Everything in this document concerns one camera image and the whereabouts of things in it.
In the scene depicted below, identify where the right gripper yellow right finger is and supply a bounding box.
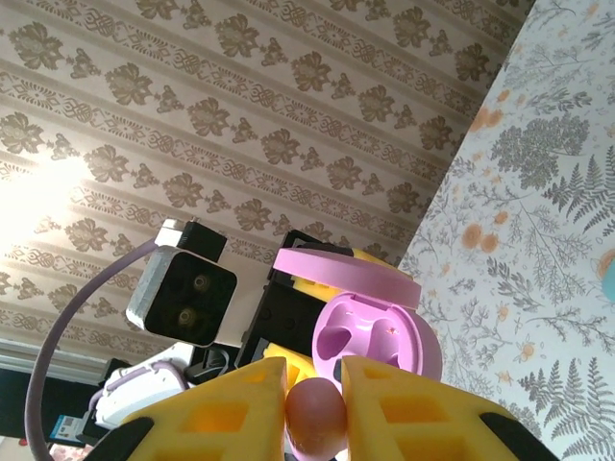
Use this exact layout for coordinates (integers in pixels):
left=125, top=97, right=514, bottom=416
left=339, top=354, right=564, bottom=461

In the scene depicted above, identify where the blue earbud charging case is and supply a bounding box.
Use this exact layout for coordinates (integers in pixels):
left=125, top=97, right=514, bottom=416
left=597, top=249, right=615, bottom=306

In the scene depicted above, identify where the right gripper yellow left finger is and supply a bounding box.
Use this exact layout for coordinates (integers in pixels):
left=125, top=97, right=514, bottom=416
left=89, top=357, right=289, bottom=461

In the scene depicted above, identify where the blue printed card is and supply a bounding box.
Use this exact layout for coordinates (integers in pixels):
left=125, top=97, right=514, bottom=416
left=50, top=413, right=84, bottom=446

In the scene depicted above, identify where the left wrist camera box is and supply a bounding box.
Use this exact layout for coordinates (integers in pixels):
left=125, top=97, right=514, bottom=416
left=125, top=217, right=239, bottom=348

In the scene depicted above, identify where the pink earbud charging case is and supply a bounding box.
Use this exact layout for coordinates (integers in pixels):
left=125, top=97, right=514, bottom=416
left=272, top=243, right=444, bottom=385

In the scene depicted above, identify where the aluminium frame profile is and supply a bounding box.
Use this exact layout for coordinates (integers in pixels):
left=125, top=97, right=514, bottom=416
left=0, top=338, right=111, bottom=380

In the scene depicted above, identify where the pink earbud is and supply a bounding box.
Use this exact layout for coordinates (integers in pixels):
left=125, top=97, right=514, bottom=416
left=283, top=376, right=350, bottom=460

